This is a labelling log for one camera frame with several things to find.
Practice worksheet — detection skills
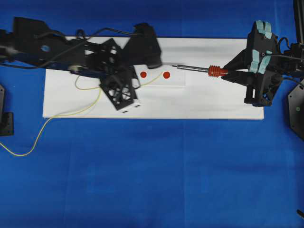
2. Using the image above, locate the black object bottom right edge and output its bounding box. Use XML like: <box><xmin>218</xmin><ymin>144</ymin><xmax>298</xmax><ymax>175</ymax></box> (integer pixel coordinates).
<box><xmin>296</xmin><ymin>209</ymin><xmax>304</xmax><ymax>219</ymax></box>

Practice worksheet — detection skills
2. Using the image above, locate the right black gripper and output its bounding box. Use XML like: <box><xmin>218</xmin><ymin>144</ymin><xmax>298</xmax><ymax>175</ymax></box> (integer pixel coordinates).
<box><xmin>221</xmin><ymin>20</ymin><xmax>282</xmax><ymax>107</ymax></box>

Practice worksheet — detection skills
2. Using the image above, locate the red handled soldering iron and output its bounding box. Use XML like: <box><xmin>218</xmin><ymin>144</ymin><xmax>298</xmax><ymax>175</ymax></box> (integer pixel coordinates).
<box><xmin>172</xmin><ymin>65</ymin><xmax>229</xmax><ymax>77</ymax></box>

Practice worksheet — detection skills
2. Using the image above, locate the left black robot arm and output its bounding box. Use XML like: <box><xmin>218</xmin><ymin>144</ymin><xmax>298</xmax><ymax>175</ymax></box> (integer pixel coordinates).
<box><xmin>0</xmin><ymin>17</ymin><xmax>162</xmax><ymax>111</ymax></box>

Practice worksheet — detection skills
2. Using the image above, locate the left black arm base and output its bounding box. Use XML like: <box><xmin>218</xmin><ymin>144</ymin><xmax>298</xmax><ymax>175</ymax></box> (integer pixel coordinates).
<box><xmin>0</xmin><ymin>85</ymin><xmax>14</xmax><ymax>136</ymax></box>

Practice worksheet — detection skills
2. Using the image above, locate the yellow solder wire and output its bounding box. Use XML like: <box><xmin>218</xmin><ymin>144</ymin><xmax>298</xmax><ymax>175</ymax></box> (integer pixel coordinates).
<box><xmin>0</xmin><ymin>73</ymin><xmax>167</xmax><ymax>157</ymax></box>

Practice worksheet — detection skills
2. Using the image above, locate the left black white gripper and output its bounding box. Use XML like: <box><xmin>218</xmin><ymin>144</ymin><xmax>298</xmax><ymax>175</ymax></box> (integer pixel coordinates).
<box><xmin>84</xmin><ymin>23</ymin><xmax>162</xmax><ymax>112</ymax></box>

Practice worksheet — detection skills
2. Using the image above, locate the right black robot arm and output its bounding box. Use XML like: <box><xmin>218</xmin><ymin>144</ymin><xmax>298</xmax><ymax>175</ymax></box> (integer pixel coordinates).
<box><xmin>221</xmin><ymin>20</ymin><xmax>304</xmax><ymax>107</ymax></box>

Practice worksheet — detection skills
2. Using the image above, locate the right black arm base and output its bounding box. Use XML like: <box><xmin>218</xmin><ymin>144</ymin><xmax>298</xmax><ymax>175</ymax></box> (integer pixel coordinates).
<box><xmin>288</xmin><ymin>0</ymin><xmax>304</xmax><ymax>139</ymax></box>

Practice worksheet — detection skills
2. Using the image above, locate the large white foam board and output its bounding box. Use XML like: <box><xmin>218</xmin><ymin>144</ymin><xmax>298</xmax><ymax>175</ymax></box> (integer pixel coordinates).
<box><xmin>42</xmin><ymin>38</ymin><xmax>264</xmax><ymax>120</ymax></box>

